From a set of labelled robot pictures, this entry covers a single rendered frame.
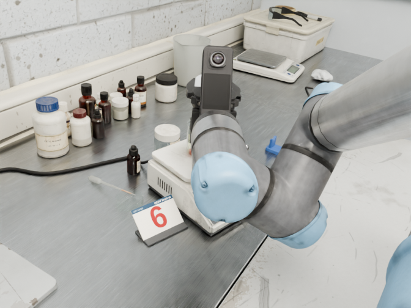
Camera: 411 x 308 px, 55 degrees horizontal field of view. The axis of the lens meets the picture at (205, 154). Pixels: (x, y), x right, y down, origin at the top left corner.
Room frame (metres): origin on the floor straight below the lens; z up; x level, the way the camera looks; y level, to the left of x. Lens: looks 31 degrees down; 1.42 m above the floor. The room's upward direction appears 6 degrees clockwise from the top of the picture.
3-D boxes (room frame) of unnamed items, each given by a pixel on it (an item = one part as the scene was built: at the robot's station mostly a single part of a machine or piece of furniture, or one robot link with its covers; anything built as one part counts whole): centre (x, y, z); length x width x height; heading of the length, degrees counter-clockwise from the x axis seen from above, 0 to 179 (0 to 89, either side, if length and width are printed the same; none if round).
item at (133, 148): (0.73, 0.16, 0.93); 0.03 x 0.03 x 0.07
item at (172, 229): (0.56, 0.07, 0.92); 0.09 x 0.06 x 0.04; 133
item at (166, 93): (1.15, 0.14, 0.94); 0.07 x 0.07 x 0.07
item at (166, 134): (0.80, 0.09, 0.94); 0.06 x 0.06 x 0.08
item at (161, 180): (0.67, 0.01, 0.94); 0.22 x 0.13 x 0.08; 47
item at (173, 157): (0.69, 0.03, 0.98); 0.12 x 0.12 x 0.01; 47
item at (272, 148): (0.88, -0.20, 0.92); 0.10 x 0.03 x 0.04; 58
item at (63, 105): (0.87, 0.36, 0.94); 0.03 x 0.03 x 0.09
